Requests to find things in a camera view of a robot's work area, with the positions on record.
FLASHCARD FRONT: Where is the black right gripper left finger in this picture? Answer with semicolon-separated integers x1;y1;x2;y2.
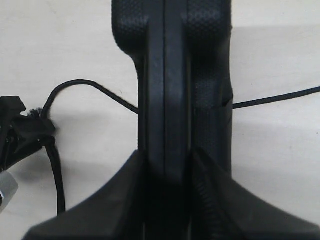
24;150;145;240

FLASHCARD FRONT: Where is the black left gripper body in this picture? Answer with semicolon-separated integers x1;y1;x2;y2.
0;136;53;173

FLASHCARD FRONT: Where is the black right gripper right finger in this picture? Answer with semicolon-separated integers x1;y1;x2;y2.
192;150;320;240

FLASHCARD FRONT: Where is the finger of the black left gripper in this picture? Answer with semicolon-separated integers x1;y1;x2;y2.
0;96;26;135
12;115;56;140

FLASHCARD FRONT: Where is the black cord with knot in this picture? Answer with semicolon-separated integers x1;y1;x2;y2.
42;78;320;216

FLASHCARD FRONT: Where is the black plastic carrying case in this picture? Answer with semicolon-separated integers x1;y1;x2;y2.
112;0;233;188

